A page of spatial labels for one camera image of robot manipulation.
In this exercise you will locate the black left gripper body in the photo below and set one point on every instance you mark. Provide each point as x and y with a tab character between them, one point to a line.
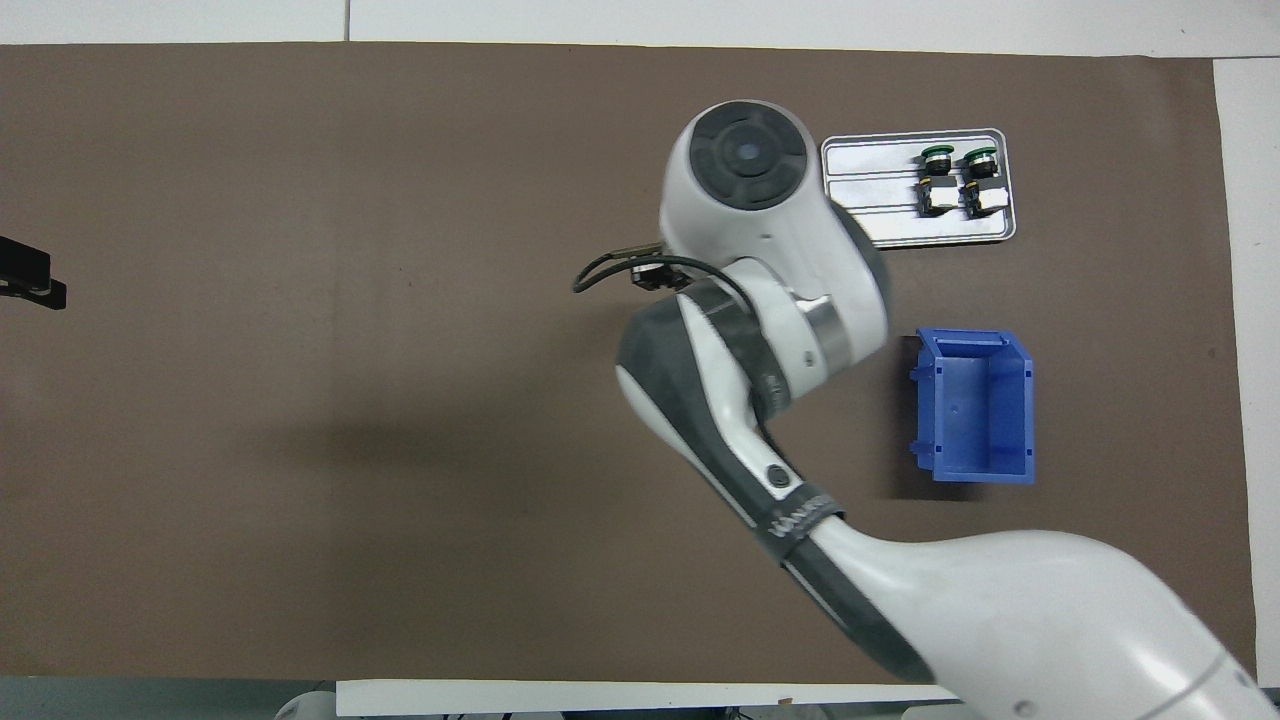
22	262

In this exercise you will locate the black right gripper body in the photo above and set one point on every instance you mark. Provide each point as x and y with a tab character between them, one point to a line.
660	278

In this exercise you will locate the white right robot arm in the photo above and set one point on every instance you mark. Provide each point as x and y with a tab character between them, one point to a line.
780	260

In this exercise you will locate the grey metal tray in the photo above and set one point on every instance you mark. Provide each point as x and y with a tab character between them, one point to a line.
890	180

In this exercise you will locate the brown paper table mat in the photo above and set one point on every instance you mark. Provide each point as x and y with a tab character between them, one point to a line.
300	450

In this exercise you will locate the blue plastic storage bin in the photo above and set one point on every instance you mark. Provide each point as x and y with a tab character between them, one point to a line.
980	410

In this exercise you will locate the green push button switch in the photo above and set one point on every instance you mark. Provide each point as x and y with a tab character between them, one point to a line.
985	185
938	185

